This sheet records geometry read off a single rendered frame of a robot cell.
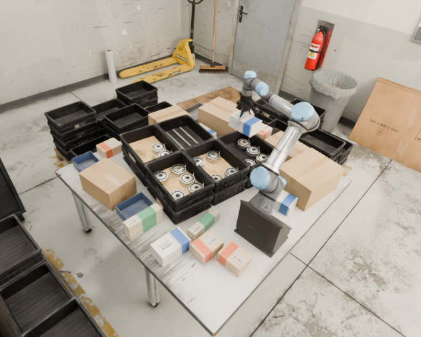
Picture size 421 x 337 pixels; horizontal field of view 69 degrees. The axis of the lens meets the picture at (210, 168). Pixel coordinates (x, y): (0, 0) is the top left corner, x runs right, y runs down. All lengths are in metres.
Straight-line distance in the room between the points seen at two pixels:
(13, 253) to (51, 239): 0.68
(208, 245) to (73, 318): 0.84
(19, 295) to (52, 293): 0.19
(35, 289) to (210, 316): 1.14
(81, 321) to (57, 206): 1.50
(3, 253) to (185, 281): 1.21
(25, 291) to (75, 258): 0.61
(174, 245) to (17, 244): 1.10
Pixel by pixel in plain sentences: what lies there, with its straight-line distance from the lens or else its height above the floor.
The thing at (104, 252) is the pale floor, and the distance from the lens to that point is 2.79.
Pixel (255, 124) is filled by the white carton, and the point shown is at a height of 1.13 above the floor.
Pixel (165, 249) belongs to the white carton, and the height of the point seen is 0.79.
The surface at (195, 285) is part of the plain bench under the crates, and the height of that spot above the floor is 0.70.
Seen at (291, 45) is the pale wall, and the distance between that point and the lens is 4.91.
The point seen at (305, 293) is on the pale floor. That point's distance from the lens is 2.70.
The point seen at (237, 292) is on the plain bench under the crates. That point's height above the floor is 0.70.
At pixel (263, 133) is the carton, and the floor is 0.85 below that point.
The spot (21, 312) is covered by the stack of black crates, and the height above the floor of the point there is 0.38.
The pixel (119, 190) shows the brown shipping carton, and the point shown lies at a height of 0.83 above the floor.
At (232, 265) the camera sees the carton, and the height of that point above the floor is 0.77.
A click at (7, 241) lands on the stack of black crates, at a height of 0.49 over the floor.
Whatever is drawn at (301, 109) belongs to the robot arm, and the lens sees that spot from 1.74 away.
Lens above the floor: 2.26
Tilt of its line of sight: 41 degrees down
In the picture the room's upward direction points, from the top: 5 degrees clockwise
